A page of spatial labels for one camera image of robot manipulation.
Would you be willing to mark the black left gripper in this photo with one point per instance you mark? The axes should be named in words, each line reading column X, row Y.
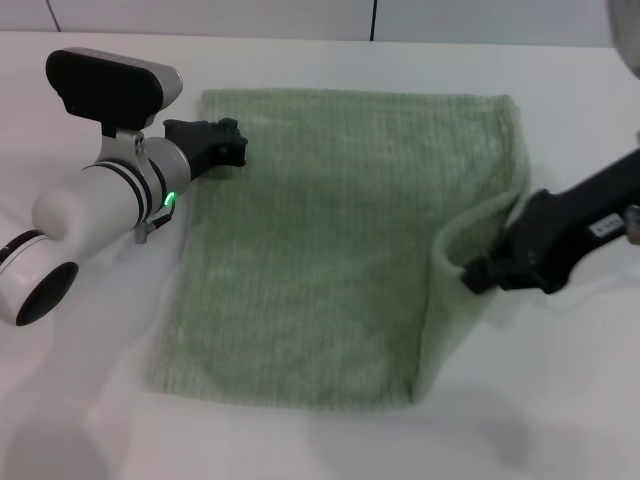
column 197, row 145

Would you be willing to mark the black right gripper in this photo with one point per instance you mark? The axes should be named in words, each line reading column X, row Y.
column 560, row 230

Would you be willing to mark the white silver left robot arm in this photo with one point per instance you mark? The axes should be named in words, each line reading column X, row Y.
column 85, row 205

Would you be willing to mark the green ribbed towel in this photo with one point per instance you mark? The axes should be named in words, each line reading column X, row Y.
column 310, row 250

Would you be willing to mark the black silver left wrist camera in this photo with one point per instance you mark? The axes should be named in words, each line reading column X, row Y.
column 105, row 87

